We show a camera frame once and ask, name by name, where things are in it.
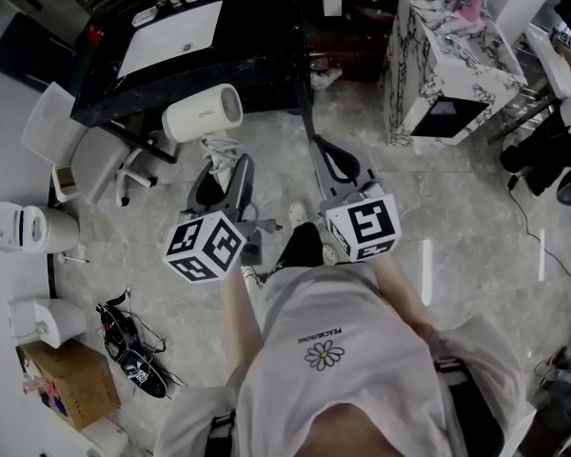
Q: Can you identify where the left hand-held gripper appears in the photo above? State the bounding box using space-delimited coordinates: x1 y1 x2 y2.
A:
163 152 264 286

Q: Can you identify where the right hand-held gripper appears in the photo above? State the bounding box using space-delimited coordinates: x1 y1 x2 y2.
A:
308 133 403 264

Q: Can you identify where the cream hair dryer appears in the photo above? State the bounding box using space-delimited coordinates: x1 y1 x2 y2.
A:
160 82 246 194

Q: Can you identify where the person's right forearm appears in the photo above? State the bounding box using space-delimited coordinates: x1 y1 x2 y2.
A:
369 253 442 349

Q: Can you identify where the person's left forearm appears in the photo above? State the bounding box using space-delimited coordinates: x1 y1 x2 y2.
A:
220 267 268 380

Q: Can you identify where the clear plastic bag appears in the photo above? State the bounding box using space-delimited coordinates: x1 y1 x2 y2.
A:
309 59 345 92

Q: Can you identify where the person's black trouser leg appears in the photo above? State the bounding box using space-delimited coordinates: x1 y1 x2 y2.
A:
269 221 325 275

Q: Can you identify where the white office chair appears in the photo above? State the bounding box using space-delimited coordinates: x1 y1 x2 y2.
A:
21 81 159 208

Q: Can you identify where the white veined marble cabinet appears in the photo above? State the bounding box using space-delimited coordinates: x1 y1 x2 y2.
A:
383 0 529 148

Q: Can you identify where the black marble washstand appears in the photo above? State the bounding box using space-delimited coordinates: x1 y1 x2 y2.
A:
69 0 315 165

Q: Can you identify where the white rectangular sink basin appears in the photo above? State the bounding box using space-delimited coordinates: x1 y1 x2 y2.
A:
116 0 224 80

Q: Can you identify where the white soap dish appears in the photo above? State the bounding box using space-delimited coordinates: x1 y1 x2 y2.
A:
130 6 160 28

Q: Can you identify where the person's white t-shirt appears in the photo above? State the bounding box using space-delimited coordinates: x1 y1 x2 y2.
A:
152 260 537 457

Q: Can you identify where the white round lidded appliance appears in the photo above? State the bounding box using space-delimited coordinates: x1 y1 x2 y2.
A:
0 201 81 255

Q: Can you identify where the pink item on cabinet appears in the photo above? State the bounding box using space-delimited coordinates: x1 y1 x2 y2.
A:
458 0 492 26

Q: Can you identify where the white boxy appliance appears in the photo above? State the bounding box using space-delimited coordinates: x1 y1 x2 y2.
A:
7 297 88 350

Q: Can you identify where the white side table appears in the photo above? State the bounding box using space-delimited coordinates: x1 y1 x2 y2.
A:
524 22 571 100

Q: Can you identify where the brown cardboard box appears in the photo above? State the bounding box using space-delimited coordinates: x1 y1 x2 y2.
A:
17 339 122 431

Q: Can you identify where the white square pillar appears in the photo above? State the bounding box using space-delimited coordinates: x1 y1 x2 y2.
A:
479 0 565 46

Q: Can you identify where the black device with tangled cables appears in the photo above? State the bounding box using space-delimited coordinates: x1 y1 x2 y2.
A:
94 286 187 400

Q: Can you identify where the black floor cable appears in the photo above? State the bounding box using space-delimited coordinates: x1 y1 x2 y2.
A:
505 173 571 299

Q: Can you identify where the black harness strap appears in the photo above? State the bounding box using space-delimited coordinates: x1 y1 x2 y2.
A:
208 409 238 457
432 357 472 385

